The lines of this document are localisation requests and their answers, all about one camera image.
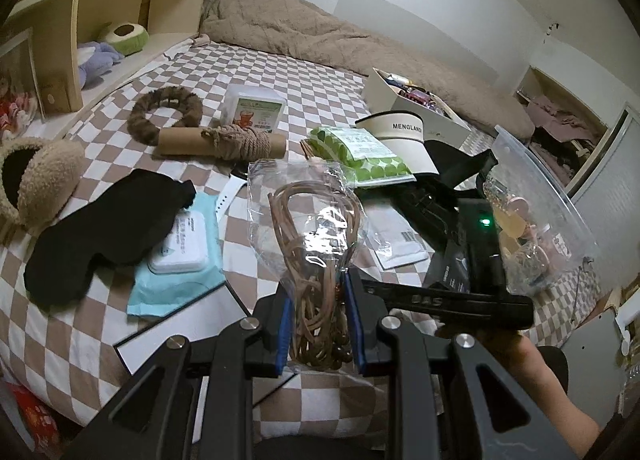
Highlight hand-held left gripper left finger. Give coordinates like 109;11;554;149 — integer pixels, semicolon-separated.
75;290;296;460

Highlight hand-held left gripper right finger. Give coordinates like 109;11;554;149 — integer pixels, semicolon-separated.
345;267;586;460

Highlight black charger box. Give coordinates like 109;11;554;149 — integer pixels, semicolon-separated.
427;240;471;293

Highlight clear bag of tan cord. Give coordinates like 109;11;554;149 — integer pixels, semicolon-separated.
246;157;371;373

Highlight clear plastic container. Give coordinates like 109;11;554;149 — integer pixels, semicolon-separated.
480;125;601;298

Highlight person's right forearm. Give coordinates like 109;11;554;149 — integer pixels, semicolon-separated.
500;340;603;458

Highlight person's right hand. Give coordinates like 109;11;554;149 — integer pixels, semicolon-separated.
434;322;531;366

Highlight clear bag white label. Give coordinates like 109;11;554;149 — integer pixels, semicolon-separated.
362;205;433;271

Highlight white box black edges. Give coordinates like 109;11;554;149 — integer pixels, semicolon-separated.
112;282;301;411

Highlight black stitched glove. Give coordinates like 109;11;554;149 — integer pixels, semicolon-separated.
392;180;466;251

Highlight clear bag with yellow sponge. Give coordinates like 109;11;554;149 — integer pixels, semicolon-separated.
497;214;528;241

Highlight teal wet wipes pack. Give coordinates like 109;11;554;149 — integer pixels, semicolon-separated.
126;191;228;318

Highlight green dotted wipes packet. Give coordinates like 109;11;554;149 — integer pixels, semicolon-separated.
306;126;417;189

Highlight white visor cap black band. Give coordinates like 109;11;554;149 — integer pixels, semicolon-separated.
355;111;441;175

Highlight wooden wardrobe shelf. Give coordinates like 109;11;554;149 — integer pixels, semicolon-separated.
515;64;640;211

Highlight cardboard tube with twine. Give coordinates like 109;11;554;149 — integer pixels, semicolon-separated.
152;124;287;161

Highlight white shoe box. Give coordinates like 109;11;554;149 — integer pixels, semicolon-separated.
362;68;472;143

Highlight black eye mask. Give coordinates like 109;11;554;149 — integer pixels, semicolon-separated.
22;171;197;313

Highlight pink clothes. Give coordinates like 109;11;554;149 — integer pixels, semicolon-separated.
522;94;611;151

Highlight white box green label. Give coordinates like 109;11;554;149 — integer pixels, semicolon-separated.
220;86;290;137

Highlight checkered bedsheet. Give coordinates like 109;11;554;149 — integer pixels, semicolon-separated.
0;37;613;441

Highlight brown fuzzy headband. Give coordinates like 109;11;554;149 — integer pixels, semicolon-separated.
126;84;203;145

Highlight red printed packet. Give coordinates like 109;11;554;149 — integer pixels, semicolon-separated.
0;382;63;460

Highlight beige quilt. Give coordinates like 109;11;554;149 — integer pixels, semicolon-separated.
200;0;536;138

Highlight beige fleece earmuffs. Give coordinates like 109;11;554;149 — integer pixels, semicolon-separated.
0;136;87;233

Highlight purple plush toy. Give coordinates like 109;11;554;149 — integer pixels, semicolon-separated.
75;41;126;89

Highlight green avocado plush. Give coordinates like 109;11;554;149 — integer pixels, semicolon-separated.
97;22;151;56

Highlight framed doll picture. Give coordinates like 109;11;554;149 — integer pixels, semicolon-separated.
0;28;46;141

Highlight black strap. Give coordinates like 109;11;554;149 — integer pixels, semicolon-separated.
425;140;501;191

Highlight white watch strap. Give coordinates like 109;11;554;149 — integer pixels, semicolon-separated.
215;179;248;218

